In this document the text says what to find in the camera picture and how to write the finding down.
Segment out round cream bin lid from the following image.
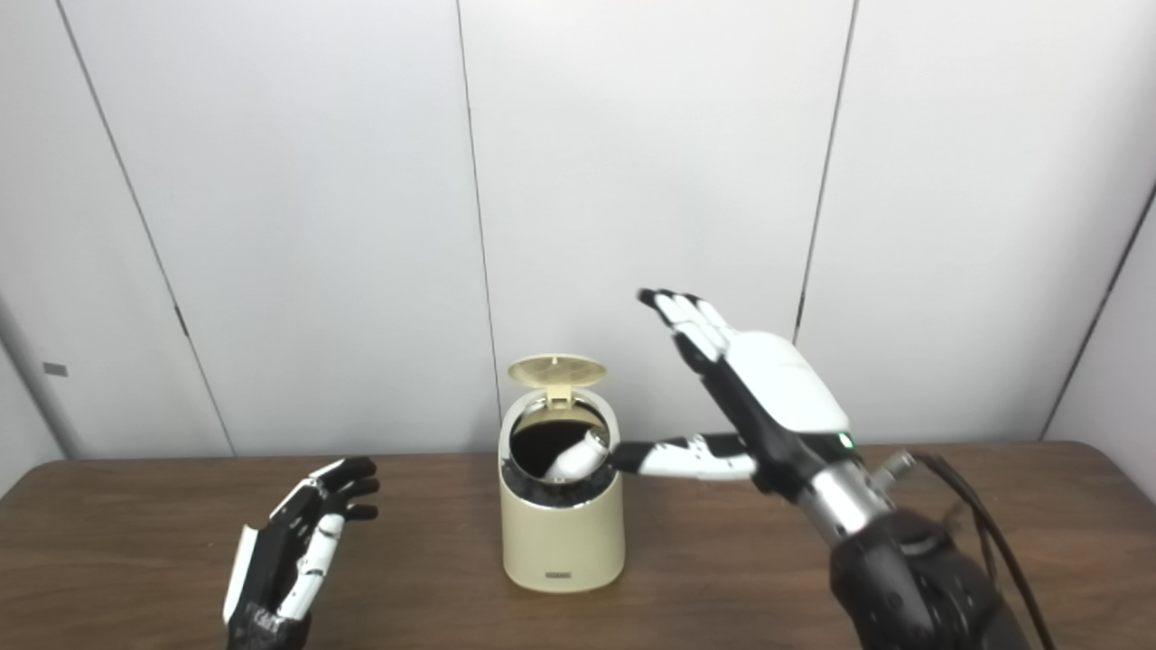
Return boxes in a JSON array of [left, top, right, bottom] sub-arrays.
[[507, 354, 608, 407]]

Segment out small white plastic bottle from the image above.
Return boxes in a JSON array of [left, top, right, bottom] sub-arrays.
[[545, 429, 611, 482]]

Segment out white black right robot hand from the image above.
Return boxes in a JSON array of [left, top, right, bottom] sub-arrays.
[[610, 289, 854, 502]]

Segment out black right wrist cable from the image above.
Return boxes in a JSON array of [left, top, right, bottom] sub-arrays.
[[881, 450, 1058, 650]]

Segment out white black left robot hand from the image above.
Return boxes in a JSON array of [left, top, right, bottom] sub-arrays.
[[223, 456, 380, 628]]

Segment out black bin liner bag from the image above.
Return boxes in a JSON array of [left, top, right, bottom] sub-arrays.
[[504, 451, 620, 508]]

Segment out cream-colored desktop bin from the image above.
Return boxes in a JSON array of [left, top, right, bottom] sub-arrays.
[[499, 386, 626, 594]]

